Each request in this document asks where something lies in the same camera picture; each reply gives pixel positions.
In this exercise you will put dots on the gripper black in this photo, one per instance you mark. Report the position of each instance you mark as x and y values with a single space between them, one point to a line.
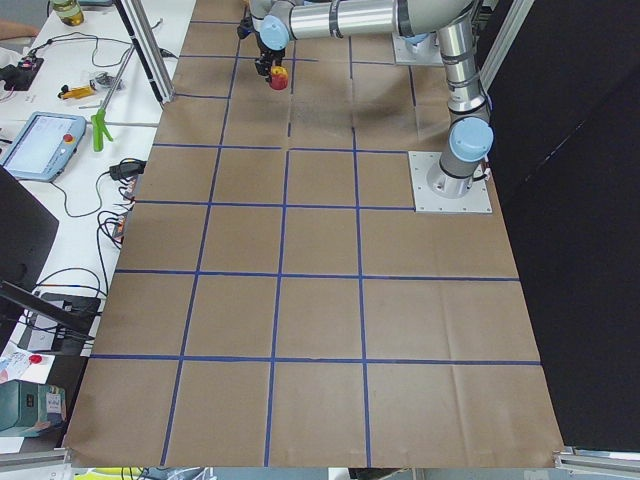
266 56

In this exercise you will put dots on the red yellow apple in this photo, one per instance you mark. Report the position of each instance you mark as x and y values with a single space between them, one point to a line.
278 78

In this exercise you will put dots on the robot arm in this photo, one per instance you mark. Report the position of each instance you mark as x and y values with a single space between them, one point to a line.
470 137

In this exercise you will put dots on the person forearm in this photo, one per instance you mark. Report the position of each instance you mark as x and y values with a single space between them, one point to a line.
12 30

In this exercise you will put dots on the black power adapter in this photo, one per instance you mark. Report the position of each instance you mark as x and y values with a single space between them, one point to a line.
127 168

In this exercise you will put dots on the reacher grabber tool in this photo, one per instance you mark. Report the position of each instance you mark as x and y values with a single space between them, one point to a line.
96 128

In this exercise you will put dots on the yellow liquid bottle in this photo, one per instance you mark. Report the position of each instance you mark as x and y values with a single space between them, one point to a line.
69 12

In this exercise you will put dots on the teach pendant tablet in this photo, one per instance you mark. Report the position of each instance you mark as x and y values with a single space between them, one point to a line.
43 147

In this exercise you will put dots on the brown paper table cover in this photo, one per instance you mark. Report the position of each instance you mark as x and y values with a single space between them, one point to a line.
278 300

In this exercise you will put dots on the black monitor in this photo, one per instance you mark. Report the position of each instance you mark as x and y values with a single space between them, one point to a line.
28 231

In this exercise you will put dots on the teal box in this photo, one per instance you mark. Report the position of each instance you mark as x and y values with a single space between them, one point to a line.
30 409

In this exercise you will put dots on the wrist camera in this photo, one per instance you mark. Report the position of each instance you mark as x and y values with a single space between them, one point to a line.
245 27

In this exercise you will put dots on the aluminium frame post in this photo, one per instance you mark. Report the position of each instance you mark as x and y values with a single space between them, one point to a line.
138 28

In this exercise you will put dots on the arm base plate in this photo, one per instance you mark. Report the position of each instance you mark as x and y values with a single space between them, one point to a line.
436 192
422 50

